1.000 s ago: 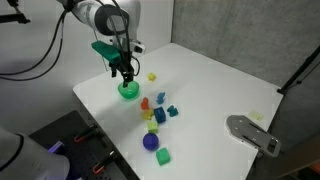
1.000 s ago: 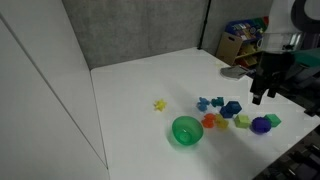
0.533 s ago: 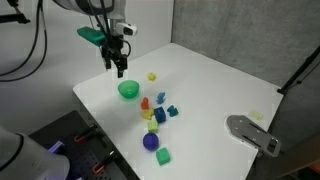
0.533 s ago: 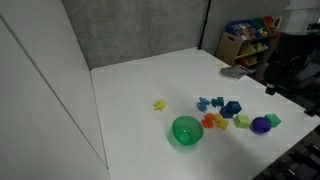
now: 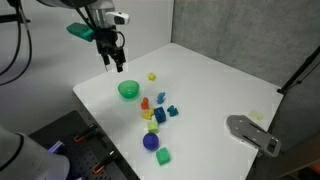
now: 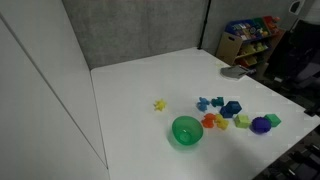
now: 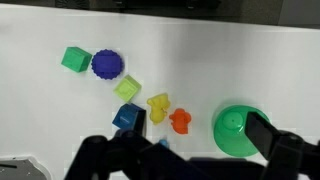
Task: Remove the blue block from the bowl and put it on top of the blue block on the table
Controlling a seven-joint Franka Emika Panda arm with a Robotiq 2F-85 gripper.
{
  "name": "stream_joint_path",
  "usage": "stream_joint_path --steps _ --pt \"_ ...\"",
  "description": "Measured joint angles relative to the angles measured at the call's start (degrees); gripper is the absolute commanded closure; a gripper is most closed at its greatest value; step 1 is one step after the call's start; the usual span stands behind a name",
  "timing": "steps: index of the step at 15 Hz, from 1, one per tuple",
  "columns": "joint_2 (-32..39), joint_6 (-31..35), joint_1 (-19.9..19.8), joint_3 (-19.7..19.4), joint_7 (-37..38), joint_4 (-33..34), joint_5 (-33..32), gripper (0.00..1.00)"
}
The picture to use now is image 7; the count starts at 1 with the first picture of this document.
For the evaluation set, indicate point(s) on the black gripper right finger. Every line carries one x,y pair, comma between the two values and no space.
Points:
286,153

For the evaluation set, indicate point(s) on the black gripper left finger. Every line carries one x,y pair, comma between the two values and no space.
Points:
133,156

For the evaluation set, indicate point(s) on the small blue block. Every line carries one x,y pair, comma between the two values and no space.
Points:
128,109

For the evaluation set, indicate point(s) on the green plastic bowl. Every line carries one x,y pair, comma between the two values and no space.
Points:
230,133

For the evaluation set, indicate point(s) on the blue cube block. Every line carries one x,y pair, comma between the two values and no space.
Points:
122,124

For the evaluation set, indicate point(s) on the lime green cube block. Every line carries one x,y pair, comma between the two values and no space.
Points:
127,88

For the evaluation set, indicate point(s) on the light blue animal toy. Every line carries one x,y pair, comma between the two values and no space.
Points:
163,143

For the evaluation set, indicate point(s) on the yellow animal toy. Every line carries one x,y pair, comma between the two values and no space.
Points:
158,108

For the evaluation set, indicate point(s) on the orange animal toy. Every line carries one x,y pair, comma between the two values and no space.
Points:
180,120

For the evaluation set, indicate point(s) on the purple ridged ball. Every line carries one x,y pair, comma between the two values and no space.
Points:
107,64

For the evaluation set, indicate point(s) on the grey metal mounting plate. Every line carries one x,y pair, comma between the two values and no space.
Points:
20,170

